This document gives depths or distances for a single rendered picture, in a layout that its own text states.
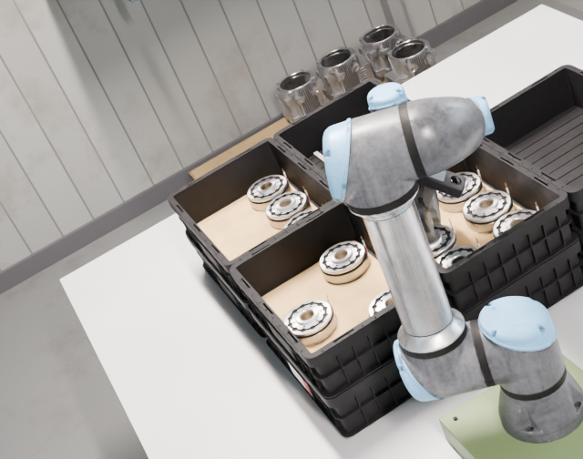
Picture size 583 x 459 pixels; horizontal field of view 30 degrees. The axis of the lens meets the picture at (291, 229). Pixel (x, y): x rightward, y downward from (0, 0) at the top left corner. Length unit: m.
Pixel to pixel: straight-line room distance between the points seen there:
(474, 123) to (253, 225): 1.03
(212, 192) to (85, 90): 1.72
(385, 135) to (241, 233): 1.02
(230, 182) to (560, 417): 1.11
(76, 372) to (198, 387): 1.52
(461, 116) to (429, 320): 0.35
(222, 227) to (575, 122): 0.85
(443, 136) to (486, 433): 0.61
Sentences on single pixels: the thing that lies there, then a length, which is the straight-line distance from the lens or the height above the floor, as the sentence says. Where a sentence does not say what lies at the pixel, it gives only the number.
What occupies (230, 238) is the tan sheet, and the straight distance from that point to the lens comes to 2.59.
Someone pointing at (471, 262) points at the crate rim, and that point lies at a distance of 2.08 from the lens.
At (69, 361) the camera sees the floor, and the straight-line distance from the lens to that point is 3.99.
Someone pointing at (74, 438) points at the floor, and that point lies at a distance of 3.67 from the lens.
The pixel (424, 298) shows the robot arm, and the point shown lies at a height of 1.09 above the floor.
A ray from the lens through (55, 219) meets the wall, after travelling 4.49.
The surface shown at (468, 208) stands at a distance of 2.33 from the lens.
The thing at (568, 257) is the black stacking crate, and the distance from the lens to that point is 2.23.
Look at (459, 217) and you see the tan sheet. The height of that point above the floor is 0.83.
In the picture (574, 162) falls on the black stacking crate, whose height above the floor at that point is 0.83.
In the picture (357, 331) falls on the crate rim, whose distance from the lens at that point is 2.02.
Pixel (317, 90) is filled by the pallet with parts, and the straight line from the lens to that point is 4.30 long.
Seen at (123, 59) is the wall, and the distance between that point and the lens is 4.33.
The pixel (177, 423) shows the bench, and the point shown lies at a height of 0.70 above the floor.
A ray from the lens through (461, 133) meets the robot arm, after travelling 1.63.
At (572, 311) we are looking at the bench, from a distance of 2.26.
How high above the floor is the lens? 2.21
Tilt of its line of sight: 33 degrees down
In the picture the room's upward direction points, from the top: 24 degrees counter-clockwise
